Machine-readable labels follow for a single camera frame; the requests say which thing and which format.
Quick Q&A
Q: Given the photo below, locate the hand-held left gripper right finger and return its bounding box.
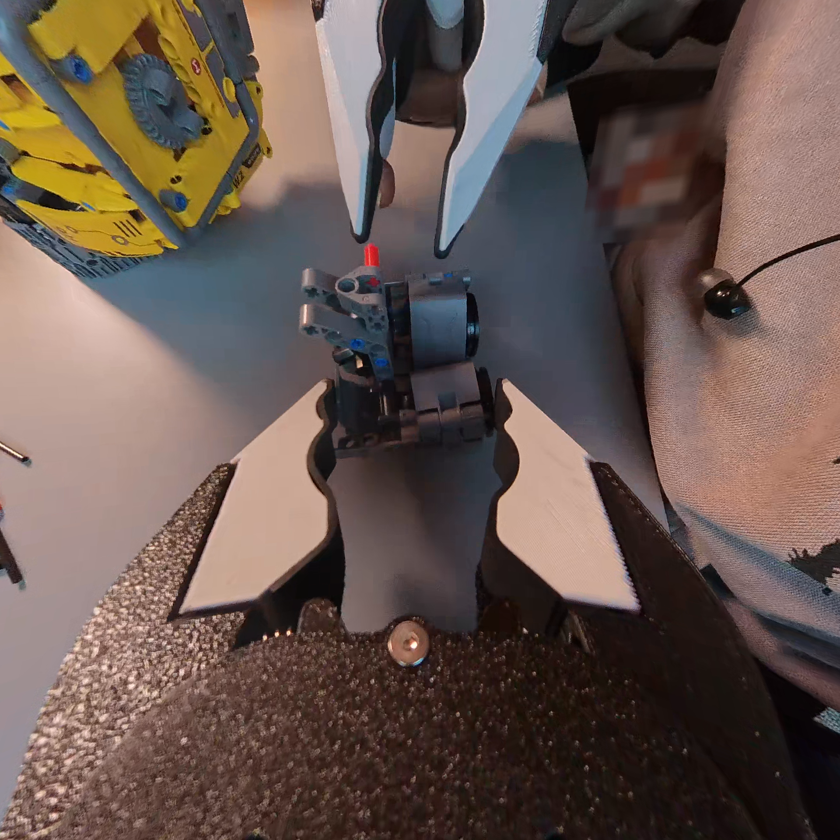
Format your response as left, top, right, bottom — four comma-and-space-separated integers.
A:
480, 378, 643, 636

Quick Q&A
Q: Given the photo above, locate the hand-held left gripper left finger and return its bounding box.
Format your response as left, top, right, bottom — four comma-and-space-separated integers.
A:
167, 378, 342, 621

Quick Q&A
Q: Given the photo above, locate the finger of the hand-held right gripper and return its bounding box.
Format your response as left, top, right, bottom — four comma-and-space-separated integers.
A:
432, 0, 551, 259
314, 0, 398, 244

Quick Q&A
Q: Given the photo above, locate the grey brick engine assembly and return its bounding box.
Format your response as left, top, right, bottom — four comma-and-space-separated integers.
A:
298, 262, 496, 459

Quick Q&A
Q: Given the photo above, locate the yellow brick-built vehicle model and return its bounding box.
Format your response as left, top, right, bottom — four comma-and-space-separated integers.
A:
0, 0, 273, 280

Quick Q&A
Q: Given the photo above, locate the grey desk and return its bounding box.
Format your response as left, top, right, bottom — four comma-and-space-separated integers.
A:
0, 0, 670, 775

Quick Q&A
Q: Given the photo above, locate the person's right hand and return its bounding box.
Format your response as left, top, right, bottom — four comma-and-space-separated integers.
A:
379, 72, 463, 210

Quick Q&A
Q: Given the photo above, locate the black axle with red bush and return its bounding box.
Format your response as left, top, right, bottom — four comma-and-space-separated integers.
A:
0, 499, 28, 590

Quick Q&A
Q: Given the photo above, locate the black cord with toggle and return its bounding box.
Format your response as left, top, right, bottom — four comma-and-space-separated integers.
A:
703, 234, 840, 321

